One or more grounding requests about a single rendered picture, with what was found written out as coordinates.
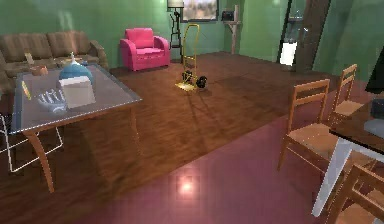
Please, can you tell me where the blue round vase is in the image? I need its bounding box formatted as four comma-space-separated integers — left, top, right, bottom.
58, 51, 95, 85

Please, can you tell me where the brown bowl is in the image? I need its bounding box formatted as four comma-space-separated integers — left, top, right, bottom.
29, 65, 50, 77

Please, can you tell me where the yellow hand truck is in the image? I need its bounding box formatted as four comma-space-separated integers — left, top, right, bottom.
174, 23, 208, 92

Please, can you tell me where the dark dining table white leg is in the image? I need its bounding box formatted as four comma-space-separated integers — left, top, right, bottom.
311, 99, 384, 218

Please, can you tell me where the dark framed window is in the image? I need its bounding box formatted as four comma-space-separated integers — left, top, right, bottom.
180, 0, 220, 23

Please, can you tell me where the wooden dining chair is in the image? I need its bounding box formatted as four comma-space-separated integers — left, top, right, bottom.
324, 163, 384, 224
327, 63, 364, 127
277, 78, 344, 174

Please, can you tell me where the dark brown room door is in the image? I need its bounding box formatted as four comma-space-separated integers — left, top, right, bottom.
294, 0, 332, 73

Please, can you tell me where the black floor lamp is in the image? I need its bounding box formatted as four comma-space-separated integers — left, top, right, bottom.
166, 0, 185, 64

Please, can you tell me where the white rectangular panel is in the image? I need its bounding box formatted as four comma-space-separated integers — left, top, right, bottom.
279, 40, 298, 67

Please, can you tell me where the white dish rack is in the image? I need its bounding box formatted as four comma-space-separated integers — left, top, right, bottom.
35, 88, 68, 114

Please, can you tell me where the grey carton box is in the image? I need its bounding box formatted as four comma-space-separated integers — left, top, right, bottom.
58, 75, 97, 110

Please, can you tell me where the yellow pencil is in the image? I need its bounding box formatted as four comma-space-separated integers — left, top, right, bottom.
21, 80, 33, 101

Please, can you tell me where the black television set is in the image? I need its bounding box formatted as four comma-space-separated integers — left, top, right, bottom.
364, 46, 384, 95

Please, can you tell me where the glass top wooden table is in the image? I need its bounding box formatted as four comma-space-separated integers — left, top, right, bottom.
9, 63, 144, 194

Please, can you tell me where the brown striped sofa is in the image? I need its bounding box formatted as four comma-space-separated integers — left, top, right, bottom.
0, 30, 110, 95

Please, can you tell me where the wooden wall shelf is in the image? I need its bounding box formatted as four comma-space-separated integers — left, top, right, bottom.
222, 4, 242, 55

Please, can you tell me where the pink armchair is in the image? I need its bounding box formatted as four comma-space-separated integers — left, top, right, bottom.
119, 27, 171, 72

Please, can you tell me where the white wire frame chair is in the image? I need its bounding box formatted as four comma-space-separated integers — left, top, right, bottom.
0, 113, 64, 174

